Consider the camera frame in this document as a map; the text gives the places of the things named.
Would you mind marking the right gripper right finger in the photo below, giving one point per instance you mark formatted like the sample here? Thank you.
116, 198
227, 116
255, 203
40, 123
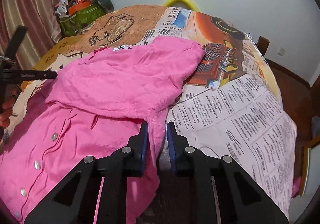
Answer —
177, 145

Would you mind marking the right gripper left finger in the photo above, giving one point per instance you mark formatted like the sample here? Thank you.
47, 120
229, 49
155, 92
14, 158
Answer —
139, 144

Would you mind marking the pink knit cardigan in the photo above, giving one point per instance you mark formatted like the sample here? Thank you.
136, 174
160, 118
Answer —
93, 107

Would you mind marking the person's left hand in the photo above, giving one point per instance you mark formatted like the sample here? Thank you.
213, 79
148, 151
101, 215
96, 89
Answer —
7, 109

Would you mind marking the wooden lap desk board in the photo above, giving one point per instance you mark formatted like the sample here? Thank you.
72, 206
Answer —
60, 55

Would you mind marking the newspaper print bed blanket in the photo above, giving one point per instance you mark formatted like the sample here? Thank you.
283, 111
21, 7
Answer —
230, 105

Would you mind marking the striped pink curtain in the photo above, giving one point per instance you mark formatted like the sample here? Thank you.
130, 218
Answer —
43, 29

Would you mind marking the green camouflage bag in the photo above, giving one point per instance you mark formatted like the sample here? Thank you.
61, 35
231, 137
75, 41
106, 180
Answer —
71, 25

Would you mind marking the orange box on pile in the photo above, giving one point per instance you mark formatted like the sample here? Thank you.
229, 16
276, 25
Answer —
78, 7

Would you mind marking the brown wooden bedpost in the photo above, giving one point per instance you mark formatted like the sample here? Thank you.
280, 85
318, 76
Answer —
262, 45

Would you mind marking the yellow curved headrest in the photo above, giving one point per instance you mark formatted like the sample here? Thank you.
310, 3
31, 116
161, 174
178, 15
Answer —
187, 3

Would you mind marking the white wall socket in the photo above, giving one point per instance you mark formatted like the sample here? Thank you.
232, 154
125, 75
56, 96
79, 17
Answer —
281, 51

